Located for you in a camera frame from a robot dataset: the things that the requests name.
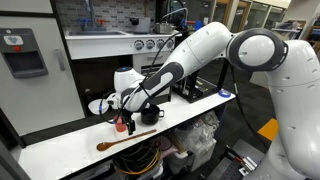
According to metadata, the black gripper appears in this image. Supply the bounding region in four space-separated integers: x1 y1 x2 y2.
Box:
119 109 137 136

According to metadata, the thin wooden stick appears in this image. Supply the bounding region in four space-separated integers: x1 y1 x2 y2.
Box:
96 129 158 152

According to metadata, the silver pot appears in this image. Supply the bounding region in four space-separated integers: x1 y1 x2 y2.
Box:
153 22 176 35

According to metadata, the red plastic cup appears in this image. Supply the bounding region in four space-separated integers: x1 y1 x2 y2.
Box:
113 114 128 133

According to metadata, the white bowl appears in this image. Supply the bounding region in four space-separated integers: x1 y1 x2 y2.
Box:
87 98 109 116

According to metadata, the pink bag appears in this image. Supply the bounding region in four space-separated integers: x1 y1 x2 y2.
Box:
149 134 179 158

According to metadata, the clear plastic storage bin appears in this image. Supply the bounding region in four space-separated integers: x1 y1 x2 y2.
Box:
112 146 165 180

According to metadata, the clear plastic bag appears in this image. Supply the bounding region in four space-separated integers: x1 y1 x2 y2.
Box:
173 111 221 158

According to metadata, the white plastic container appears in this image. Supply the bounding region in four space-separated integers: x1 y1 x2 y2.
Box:
168 139 218 173

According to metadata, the white toy fridge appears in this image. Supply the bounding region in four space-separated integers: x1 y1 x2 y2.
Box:
0 0 86 137

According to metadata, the toy kitchen sink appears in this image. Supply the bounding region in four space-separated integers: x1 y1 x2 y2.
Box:
68 30 126 37

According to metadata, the grey toy coffee maker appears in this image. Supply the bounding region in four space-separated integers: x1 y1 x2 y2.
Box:
129 17 152 34

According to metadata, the grey toy faucet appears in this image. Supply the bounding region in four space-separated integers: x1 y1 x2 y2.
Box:
79 0 108 33

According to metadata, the grey fridge water dispenser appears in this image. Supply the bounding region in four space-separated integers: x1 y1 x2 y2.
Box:
0 28 49 80

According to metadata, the black pot with handle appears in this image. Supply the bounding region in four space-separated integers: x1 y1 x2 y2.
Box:
140 104 166 126

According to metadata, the yellow cable coil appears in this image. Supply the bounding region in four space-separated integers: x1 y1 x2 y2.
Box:
116 146 161 176

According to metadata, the black frame 3D printer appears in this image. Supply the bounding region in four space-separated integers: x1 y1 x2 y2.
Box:
171 33 231 104

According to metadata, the grey fridge handle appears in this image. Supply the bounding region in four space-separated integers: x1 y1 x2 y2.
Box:
54 48 67 72

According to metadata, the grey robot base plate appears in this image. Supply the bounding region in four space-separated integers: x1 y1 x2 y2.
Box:
206 138 268 180

